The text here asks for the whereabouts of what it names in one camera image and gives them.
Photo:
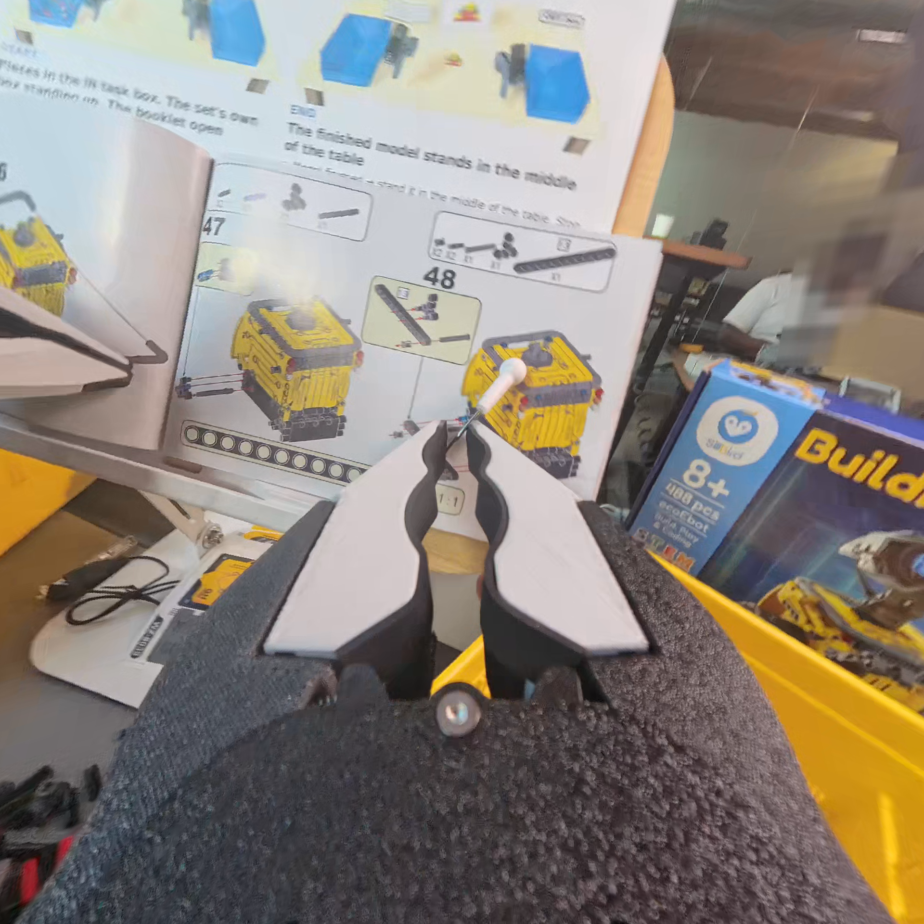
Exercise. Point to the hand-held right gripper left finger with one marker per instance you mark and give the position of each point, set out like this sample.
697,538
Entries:
354,570

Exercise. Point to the blue robot kit box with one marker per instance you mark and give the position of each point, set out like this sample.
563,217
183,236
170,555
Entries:
736,462

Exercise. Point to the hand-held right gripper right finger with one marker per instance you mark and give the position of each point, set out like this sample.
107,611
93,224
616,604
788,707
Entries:
556,577

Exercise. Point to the background wooden table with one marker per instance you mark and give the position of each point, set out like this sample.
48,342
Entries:
707,254

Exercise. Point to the lego instruction booklet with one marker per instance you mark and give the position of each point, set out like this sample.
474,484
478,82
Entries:
397,245

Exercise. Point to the white pin with black tip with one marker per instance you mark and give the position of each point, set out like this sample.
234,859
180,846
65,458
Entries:
509,373

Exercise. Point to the pile of black red pins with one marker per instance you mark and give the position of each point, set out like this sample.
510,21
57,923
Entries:
43,801

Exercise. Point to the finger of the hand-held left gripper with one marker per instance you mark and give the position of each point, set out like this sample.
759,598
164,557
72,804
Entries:
58,326
43,368

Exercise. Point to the yellow grey sticker sheet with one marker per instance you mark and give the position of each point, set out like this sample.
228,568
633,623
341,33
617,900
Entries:
216,577

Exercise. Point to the printed task instruction sheet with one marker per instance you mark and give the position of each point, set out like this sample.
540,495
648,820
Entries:
216,86

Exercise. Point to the instruction sheet on white stand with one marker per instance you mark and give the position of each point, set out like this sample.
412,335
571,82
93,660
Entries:
86,657

